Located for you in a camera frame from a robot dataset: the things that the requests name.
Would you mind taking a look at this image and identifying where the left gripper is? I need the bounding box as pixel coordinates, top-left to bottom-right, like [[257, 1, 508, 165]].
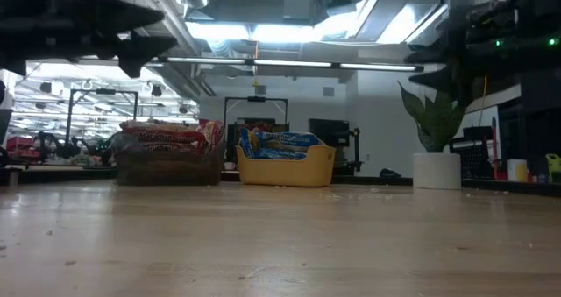
[[0, 0, 179, 79]]

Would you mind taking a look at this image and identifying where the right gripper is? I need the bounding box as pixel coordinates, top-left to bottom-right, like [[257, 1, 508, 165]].
[[405, 0, 561, 108]]

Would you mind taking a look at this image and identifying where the red pole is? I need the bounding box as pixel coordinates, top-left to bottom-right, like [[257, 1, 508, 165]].
[[490, 116, 500, 180]]

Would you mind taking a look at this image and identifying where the green plant in white pot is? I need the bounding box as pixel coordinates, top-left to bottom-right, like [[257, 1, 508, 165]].
[[397, 81, 468, 191]]

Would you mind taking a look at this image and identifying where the white and yellow cup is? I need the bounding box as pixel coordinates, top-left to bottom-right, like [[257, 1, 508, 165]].
[[507, 158, 529, 183]]

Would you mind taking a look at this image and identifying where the black background stand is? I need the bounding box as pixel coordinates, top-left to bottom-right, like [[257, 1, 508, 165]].
[[348, 126, 364, 175]]

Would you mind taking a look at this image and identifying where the black monitor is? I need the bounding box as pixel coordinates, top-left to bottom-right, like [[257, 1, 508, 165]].
[[308, 118, 351, 169]]

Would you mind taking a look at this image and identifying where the grey translucent bin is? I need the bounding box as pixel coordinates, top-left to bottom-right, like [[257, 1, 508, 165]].
[[114, 132, 227, 187]]

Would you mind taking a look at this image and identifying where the yellow-green jug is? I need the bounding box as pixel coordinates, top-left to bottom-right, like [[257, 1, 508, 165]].
[[544, 152, 561, 185]]

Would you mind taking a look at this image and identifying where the long LED light bar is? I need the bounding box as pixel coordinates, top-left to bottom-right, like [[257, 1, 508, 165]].
[[25, 55, 425, 74]]

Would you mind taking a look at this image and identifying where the grey ceiling unit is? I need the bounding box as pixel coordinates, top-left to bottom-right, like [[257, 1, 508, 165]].
[[282, 0, 315, 25]]

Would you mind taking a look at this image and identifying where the yellow plastic bin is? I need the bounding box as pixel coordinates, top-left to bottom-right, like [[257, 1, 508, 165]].
[[235, 141, 337, 188]]

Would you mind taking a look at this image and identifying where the yellow power cable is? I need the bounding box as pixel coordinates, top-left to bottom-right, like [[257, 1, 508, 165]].
[[480, 75, 490, 114]]

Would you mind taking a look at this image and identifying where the large silver ventilation duct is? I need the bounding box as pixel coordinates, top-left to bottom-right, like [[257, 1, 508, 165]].
[[104, 0, 207, 105]]

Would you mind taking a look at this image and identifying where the black background rig frame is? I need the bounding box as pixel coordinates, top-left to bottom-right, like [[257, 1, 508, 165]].
[[223, 95, 290, 163], [65, 88, 139, 147]]

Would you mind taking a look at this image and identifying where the black wire rack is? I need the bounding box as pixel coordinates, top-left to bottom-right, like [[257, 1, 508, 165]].
[[450, 125, 494, 180]]

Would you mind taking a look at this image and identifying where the black aluminium table frame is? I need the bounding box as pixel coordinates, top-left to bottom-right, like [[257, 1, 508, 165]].
[[0, 165, 561, 198]]

